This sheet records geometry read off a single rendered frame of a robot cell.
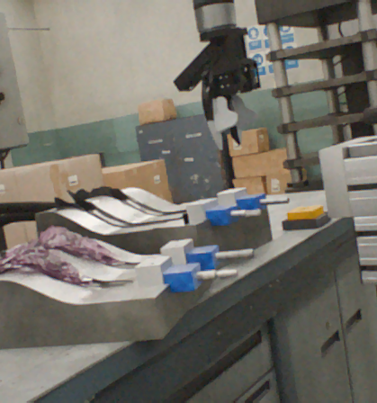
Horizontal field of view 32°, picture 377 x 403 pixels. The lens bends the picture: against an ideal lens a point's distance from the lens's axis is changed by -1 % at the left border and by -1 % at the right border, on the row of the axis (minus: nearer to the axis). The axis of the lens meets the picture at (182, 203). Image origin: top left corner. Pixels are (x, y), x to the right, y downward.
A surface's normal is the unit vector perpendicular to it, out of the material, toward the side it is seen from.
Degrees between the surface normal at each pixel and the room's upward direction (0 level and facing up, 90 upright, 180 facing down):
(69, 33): 90
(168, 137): 90
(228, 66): 90
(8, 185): 97
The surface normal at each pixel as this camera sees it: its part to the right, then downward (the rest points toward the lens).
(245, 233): 0.82, -0.07
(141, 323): -0.29, 0.16
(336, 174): -0.60, 0.20
